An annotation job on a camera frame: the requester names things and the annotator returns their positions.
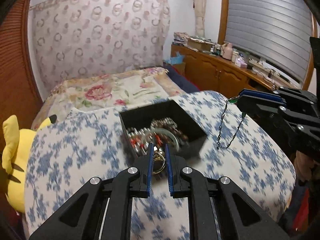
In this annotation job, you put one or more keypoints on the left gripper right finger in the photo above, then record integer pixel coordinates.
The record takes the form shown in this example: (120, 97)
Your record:
(218, 209)

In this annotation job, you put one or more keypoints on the pink floral bedspread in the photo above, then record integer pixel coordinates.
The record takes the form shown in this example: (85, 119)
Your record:
(110, 90)

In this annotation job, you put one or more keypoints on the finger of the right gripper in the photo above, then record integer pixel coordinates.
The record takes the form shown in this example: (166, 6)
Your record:
(255, 106)
(262, 95)

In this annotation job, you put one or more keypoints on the cardboard box on cabinet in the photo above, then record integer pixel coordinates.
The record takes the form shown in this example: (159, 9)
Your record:
(199, 45)

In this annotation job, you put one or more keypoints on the grey window blind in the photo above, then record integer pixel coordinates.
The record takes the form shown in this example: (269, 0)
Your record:
(276, 30)

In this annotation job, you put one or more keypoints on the circle patterned sheer curtain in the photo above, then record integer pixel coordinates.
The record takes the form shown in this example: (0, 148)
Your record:
(86, 38)

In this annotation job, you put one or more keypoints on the pink kettle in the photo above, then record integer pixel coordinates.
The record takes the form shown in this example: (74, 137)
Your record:
(227, 49)

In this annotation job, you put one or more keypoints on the yellow plush toy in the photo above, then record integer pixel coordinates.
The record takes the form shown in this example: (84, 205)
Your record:
(14, 159)

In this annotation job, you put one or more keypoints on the wooden louvered wardrobe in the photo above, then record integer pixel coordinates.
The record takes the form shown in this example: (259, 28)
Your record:
(19, 93)

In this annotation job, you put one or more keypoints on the cream lace side curtain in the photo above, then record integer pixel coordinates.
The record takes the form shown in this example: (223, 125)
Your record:
(200, 11)

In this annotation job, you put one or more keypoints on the black jewelry box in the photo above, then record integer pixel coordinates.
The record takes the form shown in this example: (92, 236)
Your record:
(162, 123)

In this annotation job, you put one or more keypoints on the blue plastic bag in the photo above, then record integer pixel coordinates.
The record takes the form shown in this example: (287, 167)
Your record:
(177, 59)

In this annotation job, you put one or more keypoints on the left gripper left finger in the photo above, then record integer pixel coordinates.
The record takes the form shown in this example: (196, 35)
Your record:
(101, 209)

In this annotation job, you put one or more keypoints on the wooden sideboard cabinet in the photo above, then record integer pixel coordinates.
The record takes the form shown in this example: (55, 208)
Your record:
(208, 72)

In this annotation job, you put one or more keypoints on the blue floral white blanket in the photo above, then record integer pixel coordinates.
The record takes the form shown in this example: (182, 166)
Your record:
(85, 144)

